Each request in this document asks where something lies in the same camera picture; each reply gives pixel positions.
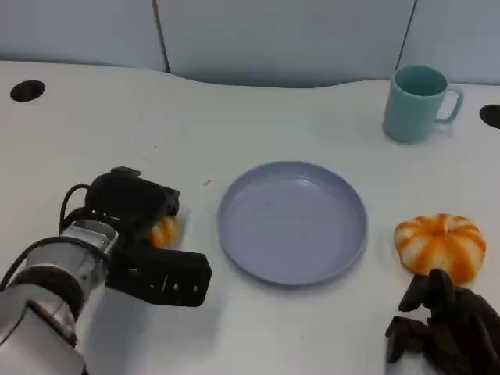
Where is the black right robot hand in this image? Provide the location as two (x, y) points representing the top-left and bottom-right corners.
(385, 268), (500, 375)

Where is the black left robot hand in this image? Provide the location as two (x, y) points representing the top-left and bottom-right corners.
(84, 166), (182, 252)

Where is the orange white toy bread roll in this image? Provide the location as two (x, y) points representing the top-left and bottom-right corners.
(145, 214), (181, 249)
(394, 212), (488, 285)

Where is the lilac plate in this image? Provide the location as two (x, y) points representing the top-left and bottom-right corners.
(217, 160), (369, 287)

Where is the pale green mug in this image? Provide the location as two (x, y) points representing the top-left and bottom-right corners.
(382, 64), (464, 145)

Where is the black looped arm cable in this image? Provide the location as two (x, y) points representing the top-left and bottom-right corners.
(59, 183), (91, 236)

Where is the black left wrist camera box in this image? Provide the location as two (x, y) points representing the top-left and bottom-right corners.
(105, 248), (213, 309)

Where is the black long arm cable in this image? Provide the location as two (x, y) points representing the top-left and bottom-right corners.
(0, 235), (112, 292)

